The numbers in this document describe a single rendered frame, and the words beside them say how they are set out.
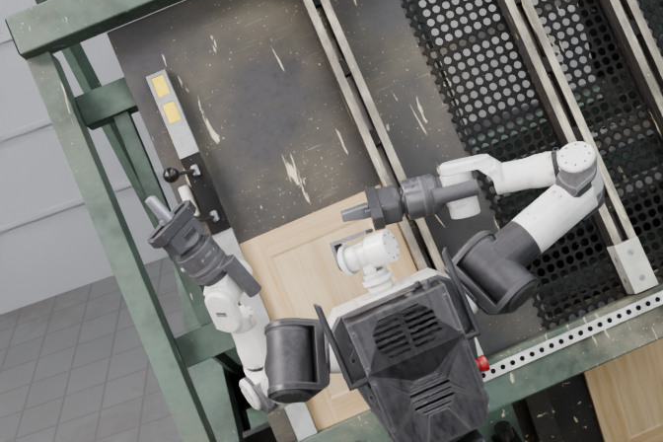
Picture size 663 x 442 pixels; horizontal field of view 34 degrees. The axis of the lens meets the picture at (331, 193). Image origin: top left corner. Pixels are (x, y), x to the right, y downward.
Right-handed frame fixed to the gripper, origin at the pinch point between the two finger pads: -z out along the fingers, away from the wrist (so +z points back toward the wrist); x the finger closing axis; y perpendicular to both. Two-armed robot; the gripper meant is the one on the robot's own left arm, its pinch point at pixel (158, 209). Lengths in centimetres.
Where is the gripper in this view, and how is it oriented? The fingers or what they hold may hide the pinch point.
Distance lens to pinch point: 225.4
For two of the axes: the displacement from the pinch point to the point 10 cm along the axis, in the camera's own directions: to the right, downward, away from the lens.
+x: 5.7, -6.8, 4.6
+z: 5.8, 7.3, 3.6
